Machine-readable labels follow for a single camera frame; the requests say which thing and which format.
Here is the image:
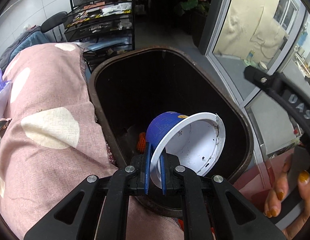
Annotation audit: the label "orange foam fruit net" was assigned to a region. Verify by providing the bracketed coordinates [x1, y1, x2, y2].
[136, 132, 146, 153]

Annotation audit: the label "blue white noodle cup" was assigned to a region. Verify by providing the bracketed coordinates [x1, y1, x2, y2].
[146, 112, 226, 189]

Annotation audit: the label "purple tissue plastic bag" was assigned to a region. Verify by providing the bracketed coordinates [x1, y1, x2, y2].
[0, 69, 12, 118]

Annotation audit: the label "dark brown trash bin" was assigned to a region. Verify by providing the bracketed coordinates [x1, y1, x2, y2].
[89, 47, 253, 217]

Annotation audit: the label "right hand painted nails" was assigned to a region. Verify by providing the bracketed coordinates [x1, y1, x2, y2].
[264, 154, 310, 239]

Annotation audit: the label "pink polka dot bedspread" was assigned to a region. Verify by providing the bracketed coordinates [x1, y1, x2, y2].
[0, 42, 185, 240]

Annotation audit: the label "black mesh drawer cart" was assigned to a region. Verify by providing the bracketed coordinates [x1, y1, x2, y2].
[64, 0, 135, 69]

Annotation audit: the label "potted plant pink flowers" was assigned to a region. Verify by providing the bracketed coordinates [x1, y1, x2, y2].
[181, 0, 210, 15]

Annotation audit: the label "black round stool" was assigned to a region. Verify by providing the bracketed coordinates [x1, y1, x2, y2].
[41, 11, 67, 33]

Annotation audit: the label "massage bed grey blanket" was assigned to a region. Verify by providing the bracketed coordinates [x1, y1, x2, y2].
[0, 26, 50, 72]

